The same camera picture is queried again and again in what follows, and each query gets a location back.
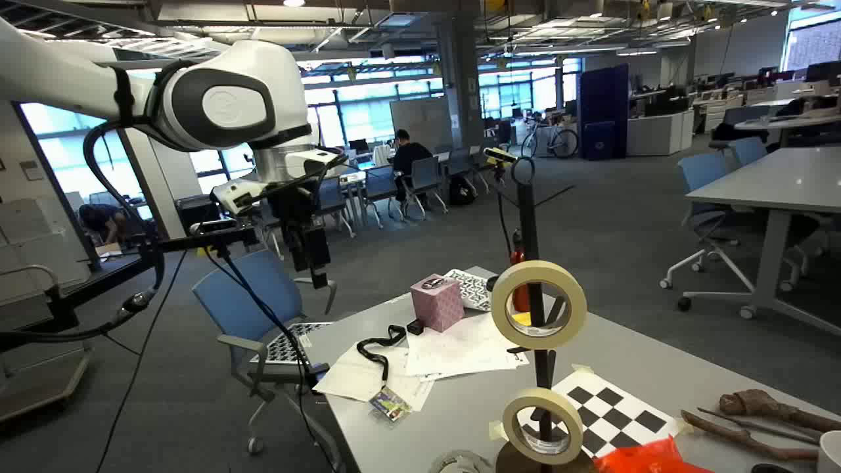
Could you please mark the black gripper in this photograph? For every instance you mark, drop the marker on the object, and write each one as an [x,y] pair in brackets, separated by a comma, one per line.
[297,215]

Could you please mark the cream masking tape roll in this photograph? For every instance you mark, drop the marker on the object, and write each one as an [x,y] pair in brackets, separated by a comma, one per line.
[513,430]
[502,305]

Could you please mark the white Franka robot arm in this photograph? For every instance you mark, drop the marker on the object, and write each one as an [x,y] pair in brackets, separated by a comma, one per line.
[236,105]

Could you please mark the blue office chair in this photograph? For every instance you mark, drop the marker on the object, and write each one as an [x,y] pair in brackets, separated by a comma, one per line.
[239,299]
[340,197]
[381,184]
[750,151]
[427,174]

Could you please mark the white keyboard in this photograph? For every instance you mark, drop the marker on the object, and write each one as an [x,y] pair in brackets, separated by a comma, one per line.
[285,345]

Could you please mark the white drawing paper sheet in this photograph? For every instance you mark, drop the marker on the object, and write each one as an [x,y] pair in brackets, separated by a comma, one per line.
[345,377]

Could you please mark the pink tissue box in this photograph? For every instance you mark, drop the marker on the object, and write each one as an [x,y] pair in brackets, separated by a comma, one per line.
[436,304]

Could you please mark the seated person black shirt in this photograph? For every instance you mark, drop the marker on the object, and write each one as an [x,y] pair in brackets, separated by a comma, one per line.
[407,159]

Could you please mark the plastic ID card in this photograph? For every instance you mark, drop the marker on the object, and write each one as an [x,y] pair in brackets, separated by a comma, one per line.
[390,404]

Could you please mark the white instruction paper sheet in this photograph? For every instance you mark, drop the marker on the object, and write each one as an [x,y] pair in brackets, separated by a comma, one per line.
[416,384]

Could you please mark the AprilTag printed sheet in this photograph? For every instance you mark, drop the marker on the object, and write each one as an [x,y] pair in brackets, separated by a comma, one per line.
[473,287]

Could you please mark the white printed paper sheet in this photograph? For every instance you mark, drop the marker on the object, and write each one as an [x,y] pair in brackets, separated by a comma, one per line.
[463,345]

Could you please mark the white whiteboard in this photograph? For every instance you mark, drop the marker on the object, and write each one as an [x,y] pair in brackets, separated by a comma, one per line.
[420,124]

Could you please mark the yellow sticky notes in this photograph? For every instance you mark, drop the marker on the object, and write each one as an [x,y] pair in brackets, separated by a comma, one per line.
[520,320]

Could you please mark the black peg stand wooden base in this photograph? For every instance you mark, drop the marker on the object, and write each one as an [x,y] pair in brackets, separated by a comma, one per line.
[529,220]

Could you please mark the bicycle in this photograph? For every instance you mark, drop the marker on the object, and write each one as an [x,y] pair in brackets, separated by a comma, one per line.
[554,137]

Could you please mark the black white checkerboard sheet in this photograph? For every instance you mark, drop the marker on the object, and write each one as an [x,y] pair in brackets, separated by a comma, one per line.
[613,412]

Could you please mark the blue partition panel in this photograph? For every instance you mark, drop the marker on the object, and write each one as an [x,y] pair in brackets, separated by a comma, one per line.
[603,108]

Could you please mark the white cabinet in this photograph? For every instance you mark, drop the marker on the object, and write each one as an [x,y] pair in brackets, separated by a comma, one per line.
[657,133]

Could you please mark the orange plastic bag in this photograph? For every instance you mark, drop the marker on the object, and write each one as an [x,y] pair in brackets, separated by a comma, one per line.
[653,459]

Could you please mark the blue chair white legs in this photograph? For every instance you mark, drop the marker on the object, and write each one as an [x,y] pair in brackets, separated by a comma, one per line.
[700,171]

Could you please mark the brown wooden stick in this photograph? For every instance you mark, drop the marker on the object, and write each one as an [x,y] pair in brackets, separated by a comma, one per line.
[743,441]

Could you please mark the gnarled brown wood root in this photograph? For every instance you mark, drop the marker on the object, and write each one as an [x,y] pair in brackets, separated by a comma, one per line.
[762,405]

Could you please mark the large grey table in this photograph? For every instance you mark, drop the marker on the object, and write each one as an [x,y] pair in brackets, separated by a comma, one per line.
[788,180]

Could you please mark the small black object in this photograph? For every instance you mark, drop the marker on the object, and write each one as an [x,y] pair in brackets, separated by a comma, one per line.
[772,469]

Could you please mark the plain white mug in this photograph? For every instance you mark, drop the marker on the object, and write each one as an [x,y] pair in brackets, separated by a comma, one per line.
[830,454]

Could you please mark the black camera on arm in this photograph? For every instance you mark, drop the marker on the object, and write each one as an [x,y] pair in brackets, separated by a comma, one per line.
[219,238]

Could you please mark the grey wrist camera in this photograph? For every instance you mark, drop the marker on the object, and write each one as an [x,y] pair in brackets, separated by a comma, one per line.
[235,197]

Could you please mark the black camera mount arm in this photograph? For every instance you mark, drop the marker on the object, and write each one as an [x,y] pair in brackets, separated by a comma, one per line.
[105,284]

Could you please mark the grey duct tape roll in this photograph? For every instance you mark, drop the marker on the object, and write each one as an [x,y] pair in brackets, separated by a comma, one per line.
[459,463]

